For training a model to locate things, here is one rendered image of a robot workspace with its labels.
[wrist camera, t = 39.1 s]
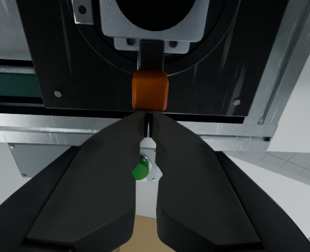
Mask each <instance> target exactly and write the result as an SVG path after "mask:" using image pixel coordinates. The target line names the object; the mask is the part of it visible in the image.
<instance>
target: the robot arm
mask: <svg viewBox="0 0 310 252"><path fill-rule="evenodd" d="M148 123H149V138H152V140H153V141H154V142H155V143H156V151H155V164H156V165H157V166H158V168H159V169H160V171H161V172H162V176H161V178H160V179H159V181H158V191H157V202H156V225H157V235H158V237H159V239H160V240H161V242H163V243H164V244H165V245H167V246H168V247H170V248H171V249H173V250H174V251H176V252H310V241H309V240H308V239H307V237H306V236H305V235H304V233H303V232H302V231H301V230H300V228H299V227H298V226H297V225H296V223H295V222H294V221H293V220H292V219H291V218H290V216H289V215H288V214H287V213H286V212H285V211H284V210H283V209H282V208H281V207H280V206H279V205H278V204H277V203H276V202H275V201H274V200H273V199H272V198H271V197H270V196H269V195H268V194H267V193H266V192H265V191H264V190H263V189H262V188H261V187H260V186H259V185H258V184H256V183H255V182H254V181H253V180H252V179H251V178H250V177H249V176H248V175H247V174H246V173H245V172H244V171H243V170H242V169H241V168H240V167H238V166H237V165H236V164H235V163H234V162H233V161H232V160H231V159H230V158H229V157H228V156H227V155H226V154H225V153H224V152H223V151H214V150H213V149H212V148H211V147H210V146H209V145H208V144H207V143H206V142H205V141H204V140H203V139H202V138H200V137H199V136H198V135H197V134H195V133H194V132H193V131H191V130H190V129H188V128H186V127H185V126H183V125H181V124H180V123H178V122H176V121H175V120H173V119H172V118H170V117H168V116H167V115H165V114H163V113H162V112H160V111H153V112H146V111H143V110H139V111H137V112H135V113H133V114H131V115H129V116H127V117H125V118H123V119H121V120H119V121H117V122H115V123H113V124H111V125H109V126H107V127H105V128H103V129H102V130H100V131H98V132H97V133H96V134H94V135H93V136H91V137H90V138H89V139H87V140H86V141H85V142H84V143H83V144H81V145H80V146H71V147H70V148H69V149H67V150H66V151H65V152H64V153H62V154H61V155H60V156H59V157H58V158H56V159H55V160H54V161H53V162H51V163H50V164H49V165H48V166H46V167H45V168H44V169H43V170H41V171H40V172H39V173H38V174H36V175H35V176H34V177H33V178H31V179H30V180H29V181H28V182H26V183H25V184H24V185H23V186H21V187H20V188H19V189H18V190H17V191H15V192H14V193H13V194H12V195H11V196H9V197H8V198H7V199H6V200H5V201H4V202H3V203H1V204H0V252H112V251H113V250H115V249H117V248H118V247H120V246H122V245H123V244H125V243H126V242H128V241H129V240H130V238H131V237H132V235H133V231H134V223H135V214H136V179H135V177H134V176H133V174H132V172H133V170H134V169H135V167H136V166H137V165H138V164H139V163H140V143H141V141H142V140H143V139H144V138H147V134H148Z"/></svg>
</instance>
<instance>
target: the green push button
mask: <svg viewBox="0 0 310 252"><path fill-rule="evenodd" d="M149 170H150V166H149V163H148V162H147V161H146V160H145V159H144V158H142V157H140V161H139V164H138V165H137V166H136V167H135V168H134V170H133V171H132V175H133V176H134V178H135V180H136V181H139V180H142V179H144V178H146V177H147V176H148V174H149Z"/></svg>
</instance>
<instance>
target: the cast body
mask: <svg viewBox="0 0 310 252"><path fill-rule="evenodd" d="M209 1H210V0H99V7H100V19H101V29H102V32H103V34H104V35H105V36H108V37H112V38H113V39H114V47H115V48H116V49H117V50H122V51H139V42H140V40H141V39H144V40H161V41H164V43H165V45H164V53H175V54H185V53H187V52H188V51H189V47H190V42H198V41H200V40H201V39H202V37H203V35H204V30H205V24H206V18H207V13H208V7H209Z"/></svg>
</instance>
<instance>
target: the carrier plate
mask: <svg viewBox="0 0 310 252"><path fill-rule="evenodd" d="M15 1H16V5H17V8H18V12H19V16H20V19H21V23H22V27H23V30H24V34H25V38H26V41H27V45H28V49H29V52H30V56H31V60H32V63H33V67H34V71H35V74H36V78H37V82H38V85H39V89H40V93H41V96H42V100H43V104H44V107H45V108H48V109H71V110H93V111H116V112H137V111H139V110H135V109H134V108H133V106H132V80H133V76H134V75H133V74H130V73H127V72H124V71H122V70H120V69H118V68H116V67H114V66H113V65H111V64H109V63H108V62H107V61H105V60H104V59H103V58H101V57H100V56H99V55H98V54H97V53H96V52H95V51H94V50H93V49H92V48H91V47H90V46H89V44H88V43H87V42H86V40H85V39H84V38H83V36H82V35H81V33H80V32H79V30H78V28H77V26H76V24H75V22H74V20H73V18H72V16H71V13H70V11H69V8H68V5H67V2H66V0H15ZM288 3H289V0H241V1H240V5H239V8H238V11H237V13H236V16H235V18H234V20H233V23H232V25H231V27H230V28H229V30H228V32H227V34H226V35H225V36H224V38H223V39H222V41H221V42H220V43H219V45H218V46H217V47H216V48H215V49H214V50H213V51H212V52H211V53H210V54H209V55H208V56H207V57H206V58H205V59H203V60H202V61H201V62H199V63H198V64H196V65H195V66H193V67H192V68H190V69H188V70H186V71H183V72H180V73H178V74H174V75H170V76H167V77H168V82H169V85H168V95H167V106H166V109H165V110H164V111H158V112H161V113H163V114H184V115H207V116H229V117H248V115H249V113H250V110H251V107H252V104H253V101H254V99H255V96H256V93H257V90H258V87H259V85H260V82H261V79H262V76H263V73H264V71H265V68H266V65H267V62H268V59H269V57H270V54H271V51H272V48H273V45H274V42H275V40H276V37H277V34H278V31H279V28H280V26H281V23H282V20H283V17H284V14H285V12H286V9H287V6H288Z"/></svg>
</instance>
